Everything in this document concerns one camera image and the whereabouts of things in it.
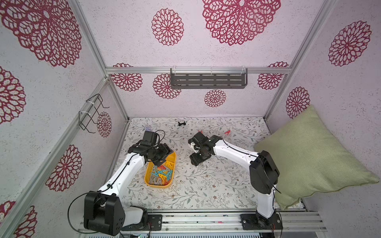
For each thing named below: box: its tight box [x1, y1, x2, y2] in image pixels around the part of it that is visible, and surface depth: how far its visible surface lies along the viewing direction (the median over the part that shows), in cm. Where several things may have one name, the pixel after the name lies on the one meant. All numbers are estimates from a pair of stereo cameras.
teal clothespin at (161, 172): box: [156, 169, 168, 176], surface depth 91 cm
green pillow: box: [253, 105, 380, 210], surface depth 69 cm
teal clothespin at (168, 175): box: [165, 170, 173, 181], surface depth 89 cm
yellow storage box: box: [144, 151, 177, 189], surface depth 89 cm
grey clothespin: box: [148, 175, 163, 186], surface depth 87 cm
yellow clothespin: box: [165, 160, 175, 171], surface depth 94 cm
